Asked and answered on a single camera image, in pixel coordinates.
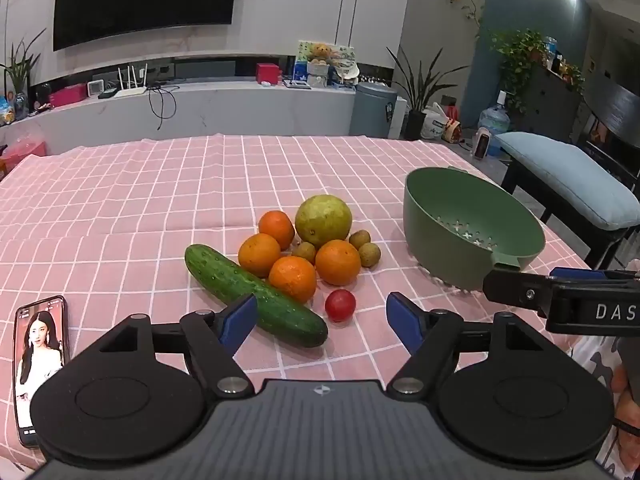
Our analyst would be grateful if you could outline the leafy green plant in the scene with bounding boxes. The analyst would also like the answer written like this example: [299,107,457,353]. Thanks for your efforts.
[487,27,551,112]

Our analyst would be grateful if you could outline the pink plastic container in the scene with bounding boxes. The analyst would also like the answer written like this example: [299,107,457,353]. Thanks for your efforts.
[0,134,49,174]

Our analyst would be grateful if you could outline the red box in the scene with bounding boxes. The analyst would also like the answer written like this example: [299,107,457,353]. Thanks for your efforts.
[255,62,281,86]

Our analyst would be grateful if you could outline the small space heater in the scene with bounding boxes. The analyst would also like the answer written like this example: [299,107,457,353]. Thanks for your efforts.
[472,127,494,159]

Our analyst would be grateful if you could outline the wall television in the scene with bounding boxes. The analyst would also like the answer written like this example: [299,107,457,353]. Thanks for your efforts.
[52,0,240,52]

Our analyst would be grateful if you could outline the green colander bowl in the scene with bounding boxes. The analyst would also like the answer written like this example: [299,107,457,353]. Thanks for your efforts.
[402,165,547,294]

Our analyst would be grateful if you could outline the blue water jug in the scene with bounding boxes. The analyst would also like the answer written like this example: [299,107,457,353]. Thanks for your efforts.
[477,90,511,157]

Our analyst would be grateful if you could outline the small orange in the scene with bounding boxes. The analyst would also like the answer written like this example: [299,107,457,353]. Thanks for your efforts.
[258,210,296,251]

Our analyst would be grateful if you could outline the plant in glass vase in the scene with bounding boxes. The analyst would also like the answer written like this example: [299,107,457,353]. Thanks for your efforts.
[0,27,47,121]

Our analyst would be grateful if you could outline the red cherry tomato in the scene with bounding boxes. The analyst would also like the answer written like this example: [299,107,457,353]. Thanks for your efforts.
[324,288,357,323]

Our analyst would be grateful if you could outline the red and yellow bag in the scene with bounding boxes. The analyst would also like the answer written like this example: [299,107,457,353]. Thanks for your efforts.
[441,117,464,144]

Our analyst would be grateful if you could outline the white plastic bag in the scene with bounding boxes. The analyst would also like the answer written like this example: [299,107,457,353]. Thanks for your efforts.
[419,102,451,141]

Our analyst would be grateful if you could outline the smartphone with lit screen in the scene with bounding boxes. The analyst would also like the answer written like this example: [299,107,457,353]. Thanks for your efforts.
[13,295,69,449]

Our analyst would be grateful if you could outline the pink box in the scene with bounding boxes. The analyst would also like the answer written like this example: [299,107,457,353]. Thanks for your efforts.
[49,84,89,108]

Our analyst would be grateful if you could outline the potted plant in black pot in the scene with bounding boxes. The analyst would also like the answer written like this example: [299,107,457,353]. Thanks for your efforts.
[384,45,469,141]

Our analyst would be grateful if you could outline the large yellow-green citrus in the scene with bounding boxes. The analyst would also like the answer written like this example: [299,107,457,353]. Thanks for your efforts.
[294,194,353,249]

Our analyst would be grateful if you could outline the grey television console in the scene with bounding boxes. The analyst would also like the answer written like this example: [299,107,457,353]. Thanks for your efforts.
[0,79,359,147]

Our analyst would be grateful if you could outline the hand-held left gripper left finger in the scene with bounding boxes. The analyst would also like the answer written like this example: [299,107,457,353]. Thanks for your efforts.
[95,293,259,396]

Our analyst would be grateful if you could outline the pink checked tablecloth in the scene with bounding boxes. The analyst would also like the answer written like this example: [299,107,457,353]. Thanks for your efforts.
[0,132,594,472]

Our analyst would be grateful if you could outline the dark cabinet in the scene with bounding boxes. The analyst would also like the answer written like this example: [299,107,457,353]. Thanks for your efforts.
[509,67,586,144]

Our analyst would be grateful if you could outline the white router with antennas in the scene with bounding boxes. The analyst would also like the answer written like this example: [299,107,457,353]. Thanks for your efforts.
[102,63,149,100]

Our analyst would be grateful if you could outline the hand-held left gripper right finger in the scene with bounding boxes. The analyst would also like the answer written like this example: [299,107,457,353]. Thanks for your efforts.
[386,291,554,396]

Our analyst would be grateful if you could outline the black cables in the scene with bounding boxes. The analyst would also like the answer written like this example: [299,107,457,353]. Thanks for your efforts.
[147,84,179,131]

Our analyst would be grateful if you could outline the black bench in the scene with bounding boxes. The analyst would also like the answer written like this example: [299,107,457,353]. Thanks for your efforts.
[500,159,632,272]

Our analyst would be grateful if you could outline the dark piano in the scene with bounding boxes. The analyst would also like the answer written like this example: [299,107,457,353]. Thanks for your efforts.
[575,79,640,182]

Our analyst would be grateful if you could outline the white printed clothing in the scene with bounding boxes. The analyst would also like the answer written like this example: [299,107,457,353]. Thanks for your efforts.
[569,332,640,480]

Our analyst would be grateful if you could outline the grey trash bin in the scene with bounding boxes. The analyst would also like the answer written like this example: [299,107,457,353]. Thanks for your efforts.
[348,82,399,139]

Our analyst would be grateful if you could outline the green cucumber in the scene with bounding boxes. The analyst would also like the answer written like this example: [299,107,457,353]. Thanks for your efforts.
[184,243,329,349]

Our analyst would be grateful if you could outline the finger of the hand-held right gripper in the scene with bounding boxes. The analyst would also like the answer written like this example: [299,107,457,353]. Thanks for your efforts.
[482,266,624,317]

